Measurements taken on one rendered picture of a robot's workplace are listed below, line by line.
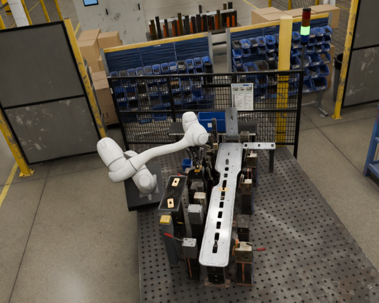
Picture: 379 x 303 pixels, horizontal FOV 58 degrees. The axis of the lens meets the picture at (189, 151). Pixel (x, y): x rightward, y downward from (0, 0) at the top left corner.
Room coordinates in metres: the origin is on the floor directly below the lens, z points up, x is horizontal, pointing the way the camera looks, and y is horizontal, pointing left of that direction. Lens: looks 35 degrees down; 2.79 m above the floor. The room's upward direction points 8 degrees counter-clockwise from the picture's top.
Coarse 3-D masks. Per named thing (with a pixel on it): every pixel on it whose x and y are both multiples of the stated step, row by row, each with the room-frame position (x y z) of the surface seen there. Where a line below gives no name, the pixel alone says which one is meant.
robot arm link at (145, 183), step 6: (138, 174) 2.26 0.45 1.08; (144, 174) 2.23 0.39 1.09; (150, 174) 2.25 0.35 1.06; (138, 180) 2.19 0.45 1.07; (144, 180) 2.19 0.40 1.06; (150, 180) 2.19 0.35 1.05; (138, 186) 2.17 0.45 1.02; (144, 186) 2.15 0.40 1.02; (150, 186) 2.18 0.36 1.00; (144, 192) 2.21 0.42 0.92; (150, 192) 2.26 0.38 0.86
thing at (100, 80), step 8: (96, 72) 5.78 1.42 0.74; (104, 72) 5.73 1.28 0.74; (96, 80) 5.41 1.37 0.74; (104, 80) 5.36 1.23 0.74; (96, 88) 5.05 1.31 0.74; (104, 88) 5.03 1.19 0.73; (104, 96) 5.02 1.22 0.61; (104, 104) 5.01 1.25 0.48; (112, 104) 5.05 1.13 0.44; (104, 112) 5.01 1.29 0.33; (112, 112) 5.03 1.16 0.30; (104, 120) 5.00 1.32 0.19; (112, 120) 5.03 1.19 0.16
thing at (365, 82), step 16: (352, 0) 4.43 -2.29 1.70; (368, 0) 4.44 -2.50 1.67; (352, 16) 4.39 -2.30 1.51; (368, 16) 4.45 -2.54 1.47; (352, 32) 4.40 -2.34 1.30; (368, 32) 4.45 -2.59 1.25; (352, 48) 4.43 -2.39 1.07; (368, 48) 4.46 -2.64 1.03; (352, 64) 4.45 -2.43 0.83; (368, 64) 4.48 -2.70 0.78; (352, 80) 4.45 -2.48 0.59; (368, 80) 4.49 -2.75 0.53; (352, 96) 4.46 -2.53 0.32; (368, 96) 4.50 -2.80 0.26; (336, 112) 4.41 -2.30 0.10
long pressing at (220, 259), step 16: (224, 144) 2.64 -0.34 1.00; (240, 144) 2.60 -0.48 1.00; (224, 160) 2.40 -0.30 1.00; (240, 160) 2.37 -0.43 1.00; (208, 208) 1.83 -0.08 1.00; (224, 208) 1.81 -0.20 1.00; (208, 224) 1.67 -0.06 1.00; (224, 224) 1.65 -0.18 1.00; (208, 240) 1.53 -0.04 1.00; (224, 240) 1.51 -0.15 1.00; (208, 256) 1.40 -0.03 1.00; (224, 256) 1.39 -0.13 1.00
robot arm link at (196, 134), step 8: (192, 128) 1.87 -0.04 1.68; (200, 128) 1.84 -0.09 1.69; (184, 136) 1.85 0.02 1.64; (192, 136) 1.80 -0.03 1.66; (200, 136) 1.77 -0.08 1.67; (168, 144) 1.87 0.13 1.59; (176, 144) 1.82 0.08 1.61; (184, 144) 1.81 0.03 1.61; (192, 144) 1.80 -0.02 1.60; (200, 144) 1.77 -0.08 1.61; (144, 152) 1.90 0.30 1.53; (152, 152) 1.87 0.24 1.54; (160, 152) 1.85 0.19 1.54; (168, 152) 1.83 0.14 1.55; (136, 160) 1.86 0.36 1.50; (144, 160) 1.86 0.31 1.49; (136, 168) 1.83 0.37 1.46
